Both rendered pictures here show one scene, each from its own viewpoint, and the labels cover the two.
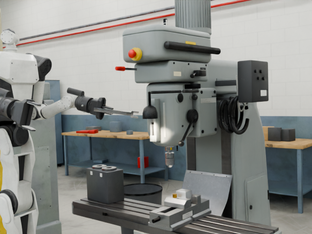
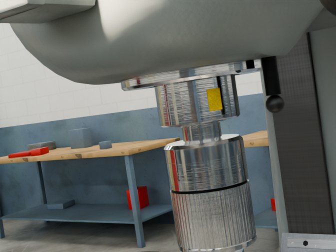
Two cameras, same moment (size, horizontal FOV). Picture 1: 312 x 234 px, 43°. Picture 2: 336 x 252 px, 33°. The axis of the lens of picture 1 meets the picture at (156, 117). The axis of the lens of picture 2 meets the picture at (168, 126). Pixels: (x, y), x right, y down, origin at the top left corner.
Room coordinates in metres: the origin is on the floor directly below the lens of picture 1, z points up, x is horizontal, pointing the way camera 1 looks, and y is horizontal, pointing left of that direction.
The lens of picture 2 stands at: (1.70, -0.04, 1.30)
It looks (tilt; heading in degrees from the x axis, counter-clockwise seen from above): 3 degrees down; 359
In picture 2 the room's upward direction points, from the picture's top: 8 degrees counter-clockwise
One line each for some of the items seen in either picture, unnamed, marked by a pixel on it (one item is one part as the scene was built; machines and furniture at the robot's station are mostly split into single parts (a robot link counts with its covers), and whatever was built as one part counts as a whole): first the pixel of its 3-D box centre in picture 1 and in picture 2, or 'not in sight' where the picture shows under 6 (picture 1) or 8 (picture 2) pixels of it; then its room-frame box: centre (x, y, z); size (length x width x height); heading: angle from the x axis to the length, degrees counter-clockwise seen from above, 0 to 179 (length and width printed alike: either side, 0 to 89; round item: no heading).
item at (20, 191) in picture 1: (15, 170); not in sight; (2.11, 0.76, 1.19); 0.18 x 0.15 x 0.47; 153
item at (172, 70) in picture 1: (172, 72); not in sight; (2.07, -0.09, 1.68); 0.34 x 0.24 x 0.10; 140
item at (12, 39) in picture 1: (10, 40); not in sight; (2.09, 0.75, 1.88); 0.10 x 0.07 x 0.09; 3
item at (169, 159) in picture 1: (169, 159); (211, 200); (2.04, -0.06, 1.23); 0.05 x 0.05 x 0.05
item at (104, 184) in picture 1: (104, 183); not in sight; (2.40, 0.32, 1.04); 0.22 x 0.12 x 0.20; 43
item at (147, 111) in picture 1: (150, 112); not in sight; (1.87, 0.03, 1.49); 0.07 x 0.07 x 0.06
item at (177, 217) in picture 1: (180, 208); not in sight; (1.96, -0.11, 1.00); 0.35 x 0.15 x 0.11; 140
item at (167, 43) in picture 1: (194, 48); not in sight; (1.97, -0.20, 1.79); 0.45 x 0.04 x 0.04; 140
